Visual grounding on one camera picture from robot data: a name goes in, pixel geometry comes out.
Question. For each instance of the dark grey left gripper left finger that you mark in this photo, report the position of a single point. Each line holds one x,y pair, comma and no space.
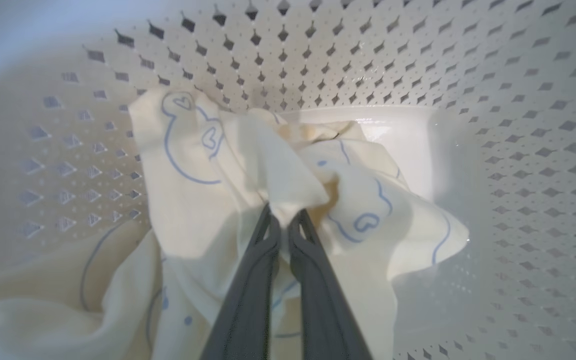
248,300

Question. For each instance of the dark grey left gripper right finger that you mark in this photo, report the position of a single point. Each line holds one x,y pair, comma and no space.
323,305

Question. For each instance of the cream garment with blue print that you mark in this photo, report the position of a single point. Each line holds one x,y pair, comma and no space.
208,215

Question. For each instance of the white perforated laundry basket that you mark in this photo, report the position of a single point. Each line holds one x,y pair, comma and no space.
518,125

